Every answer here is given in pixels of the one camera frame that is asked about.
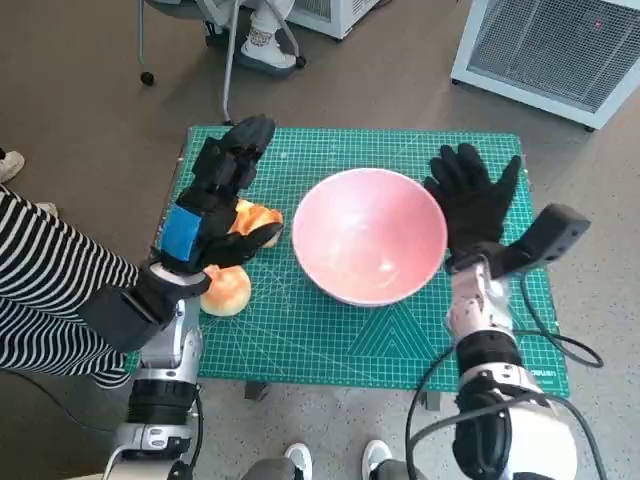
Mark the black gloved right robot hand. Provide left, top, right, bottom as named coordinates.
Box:
left=423, top=143, right=523, bottom=266

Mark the bare left robot hand, blue tape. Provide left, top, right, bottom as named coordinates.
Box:
left=152, top=114, right=285, bottom=275

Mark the long braided toy bread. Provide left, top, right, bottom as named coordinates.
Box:
left=227, top=198, right=285, bottom=249

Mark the pink bowl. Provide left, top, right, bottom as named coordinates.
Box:
left=291, top=168, right=449, bottom=307

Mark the round toy bread bun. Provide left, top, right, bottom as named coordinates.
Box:
left=199, top=264, right=253, bottom=317

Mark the metal office chair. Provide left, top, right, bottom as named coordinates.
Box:
left=137, top=0, right=307, bottom=126

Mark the seated person's leg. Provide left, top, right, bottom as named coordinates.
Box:
left=234, top=0, right=299, bottom=76

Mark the large white grille appliance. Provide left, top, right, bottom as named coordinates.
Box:
left=449, top=0, right=640, bottom=132

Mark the small white grille appliance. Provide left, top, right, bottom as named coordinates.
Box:
left=287, top=0, right=384, bottom=41

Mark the green cutting mat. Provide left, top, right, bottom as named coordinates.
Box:
left=124, top=124, right=571, bottom=399

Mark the person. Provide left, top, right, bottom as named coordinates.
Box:
left=0, top=184, right=140, bottom=389

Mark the white shoe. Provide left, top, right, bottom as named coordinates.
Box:
left=283, top=440, right=314, bottom=480
left=362, top=438, right=394, bottom=480

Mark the dark gray leg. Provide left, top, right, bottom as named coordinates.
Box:
left=372, top=457, right=409, bottom=480
left=242, top=457, right=297, bottom=480

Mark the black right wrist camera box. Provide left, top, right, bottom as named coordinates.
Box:
left=492, top=203, right=592, bottom=277

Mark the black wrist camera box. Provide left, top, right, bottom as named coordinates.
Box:
left=492, top=203, right=592, bottom=277
left=79, top=278, right=172, bottom=352

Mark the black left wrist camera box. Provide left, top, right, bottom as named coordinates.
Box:
left=79, top=278, right=172, bottom=352

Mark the black right elbow cable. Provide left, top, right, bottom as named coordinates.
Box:
left=405, top=389, right=604, bottom=480

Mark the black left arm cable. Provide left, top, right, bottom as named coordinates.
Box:
left=187, top=384, right=206, bottom=471

